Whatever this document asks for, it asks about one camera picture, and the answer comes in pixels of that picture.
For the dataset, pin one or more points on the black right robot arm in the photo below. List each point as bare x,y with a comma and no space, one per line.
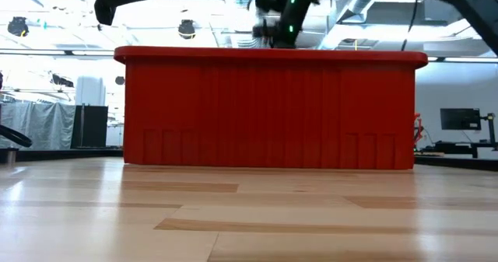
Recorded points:
299,5

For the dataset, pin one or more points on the red plastic bin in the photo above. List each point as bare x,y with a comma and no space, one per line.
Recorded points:
272,110

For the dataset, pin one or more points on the white cylinder tank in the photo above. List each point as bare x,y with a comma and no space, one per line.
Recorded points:
90,91

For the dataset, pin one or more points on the black ceiling fixture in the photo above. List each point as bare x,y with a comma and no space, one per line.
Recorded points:
18,26

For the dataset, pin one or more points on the black cabinet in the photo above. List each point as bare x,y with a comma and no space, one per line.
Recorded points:
90,126

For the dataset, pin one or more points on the grey fabric cover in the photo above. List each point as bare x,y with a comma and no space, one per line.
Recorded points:
39,126

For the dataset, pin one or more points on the red gripper tool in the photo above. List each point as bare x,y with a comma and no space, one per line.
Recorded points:
418,130

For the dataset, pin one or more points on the black desk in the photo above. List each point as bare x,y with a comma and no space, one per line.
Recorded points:
459,147

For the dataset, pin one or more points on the black ceiling dome camera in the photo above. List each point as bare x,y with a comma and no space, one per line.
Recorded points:
186,29

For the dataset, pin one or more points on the round black wall fixture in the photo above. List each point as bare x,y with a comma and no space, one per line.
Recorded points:
120,80

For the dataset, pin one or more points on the black aluminium frame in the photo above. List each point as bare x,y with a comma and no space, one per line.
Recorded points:
70,154
455,161

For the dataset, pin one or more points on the grey metal post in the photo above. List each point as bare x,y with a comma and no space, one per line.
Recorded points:
8,156

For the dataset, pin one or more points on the black wall monitor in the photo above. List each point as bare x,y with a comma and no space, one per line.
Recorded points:
460,119

